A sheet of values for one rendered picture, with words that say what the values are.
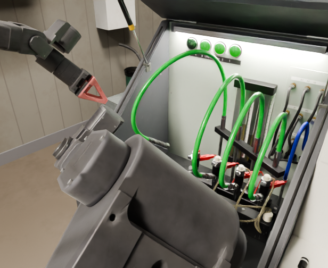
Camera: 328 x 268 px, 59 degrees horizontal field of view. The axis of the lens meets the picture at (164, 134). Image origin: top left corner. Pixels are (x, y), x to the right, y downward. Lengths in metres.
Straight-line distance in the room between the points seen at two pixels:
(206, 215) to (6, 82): 2.78
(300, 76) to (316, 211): 0.43
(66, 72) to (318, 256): 0.82
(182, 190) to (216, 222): 0.03
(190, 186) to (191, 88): 1.10
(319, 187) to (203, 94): 0.58
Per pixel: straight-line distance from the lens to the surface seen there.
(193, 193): 0.16
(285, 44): 1.03
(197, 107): 1.27
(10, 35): 0.74
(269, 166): 0.99
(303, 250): 0.94
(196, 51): 0.93
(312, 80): 1.06
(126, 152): 0.15
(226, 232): 0.17
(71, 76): 0.81
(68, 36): 0.82
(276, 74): 1.09
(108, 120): 0.56
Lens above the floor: 1.66
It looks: 31 degrees down
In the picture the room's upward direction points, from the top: straight up
